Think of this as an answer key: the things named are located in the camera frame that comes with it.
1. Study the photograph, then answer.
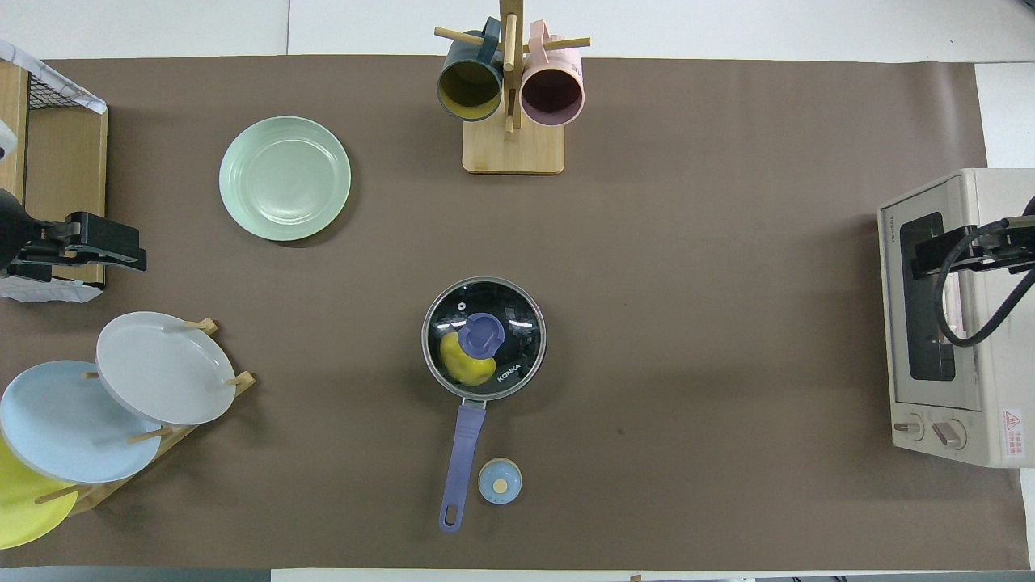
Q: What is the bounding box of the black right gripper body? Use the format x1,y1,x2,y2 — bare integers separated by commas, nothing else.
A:
974,215,1035,272

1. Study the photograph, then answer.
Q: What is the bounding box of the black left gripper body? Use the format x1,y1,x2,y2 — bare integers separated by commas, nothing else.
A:
8,212,94,282

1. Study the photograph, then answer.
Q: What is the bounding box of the yellow lemon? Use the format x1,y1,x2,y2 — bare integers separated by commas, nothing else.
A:
439,330,497,387

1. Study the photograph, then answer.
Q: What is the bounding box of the glass lid blue knob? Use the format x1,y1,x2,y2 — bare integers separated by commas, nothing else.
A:
421,276,547,402

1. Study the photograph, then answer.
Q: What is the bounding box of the grey plate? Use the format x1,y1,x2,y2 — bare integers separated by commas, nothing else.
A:
95,311,238,427

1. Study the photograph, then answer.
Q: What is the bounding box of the light green plate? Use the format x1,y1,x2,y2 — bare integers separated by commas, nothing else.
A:
218,116,353,243

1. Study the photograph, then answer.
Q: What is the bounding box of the light blue plate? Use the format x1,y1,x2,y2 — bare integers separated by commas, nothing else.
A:
0,360,163,485

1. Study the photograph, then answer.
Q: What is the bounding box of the wooden plate rack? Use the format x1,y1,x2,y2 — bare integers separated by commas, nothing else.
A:
34,318,256,517

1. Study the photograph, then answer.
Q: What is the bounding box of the yellow plate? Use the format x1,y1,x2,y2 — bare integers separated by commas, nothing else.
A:
0,436,79,550

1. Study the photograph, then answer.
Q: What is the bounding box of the wooden board shelf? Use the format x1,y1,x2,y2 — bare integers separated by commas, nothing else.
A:
0,61,108,285

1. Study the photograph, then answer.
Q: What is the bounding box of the beige toaster oven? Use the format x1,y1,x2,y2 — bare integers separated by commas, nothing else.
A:
877,168,1035,469

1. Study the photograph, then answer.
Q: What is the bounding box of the white patterned cloth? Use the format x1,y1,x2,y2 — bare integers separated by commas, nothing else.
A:
0,40,108,114

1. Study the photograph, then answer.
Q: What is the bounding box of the brown table mat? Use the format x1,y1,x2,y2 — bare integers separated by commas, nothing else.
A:
0,55,1029,571

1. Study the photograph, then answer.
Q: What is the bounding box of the dark teal mug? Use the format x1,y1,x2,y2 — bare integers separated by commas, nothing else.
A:
437,18,505,123

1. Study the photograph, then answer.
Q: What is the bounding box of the wooden mug tree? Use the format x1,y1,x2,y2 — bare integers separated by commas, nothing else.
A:
434,0,591,175

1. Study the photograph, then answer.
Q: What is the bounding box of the pink ribbed mug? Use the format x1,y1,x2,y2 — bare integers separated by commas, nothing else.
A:
520,20,585,128

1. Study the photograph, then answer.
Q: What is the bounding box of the small blue round timer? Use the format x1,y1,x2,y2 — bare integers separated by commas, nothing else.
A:
478,458,523,506

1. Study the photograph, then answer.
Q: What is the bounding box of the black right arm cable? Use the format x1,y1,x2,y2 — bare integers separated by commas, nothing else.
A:
935,217,1035,349

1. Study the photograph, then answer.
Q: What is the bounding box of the black wire basket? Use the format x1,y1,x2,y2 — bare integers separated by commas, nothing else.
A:
28,69,90,111

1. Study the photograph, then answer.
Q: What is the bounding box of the black pot purple handle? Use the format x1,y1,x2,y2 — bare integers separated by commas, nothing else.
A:
421,276,548,534

